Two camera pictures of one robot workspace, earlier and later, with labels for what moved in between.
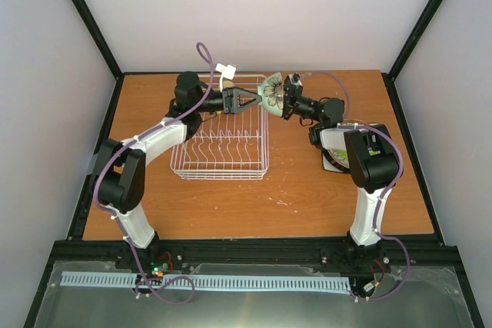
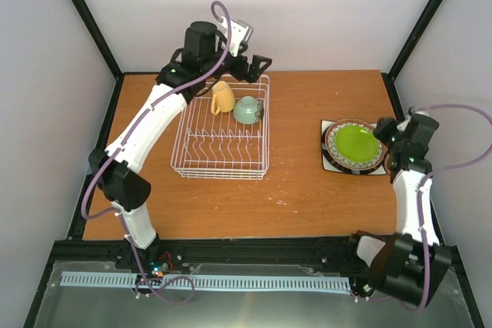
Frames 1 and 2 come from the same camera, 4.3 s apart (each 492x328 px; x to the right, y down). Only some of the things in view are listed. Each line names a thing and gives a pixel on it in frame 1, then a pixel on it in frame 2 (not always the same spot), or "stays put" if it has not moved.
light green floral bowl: [270, 89] -> [248, 110]
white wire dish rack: [226, 146] stays put
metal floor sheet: [429, 297] stays put
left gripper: [231, 104] -> [252, 74]
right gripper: [291, 100] -> [380, 130]
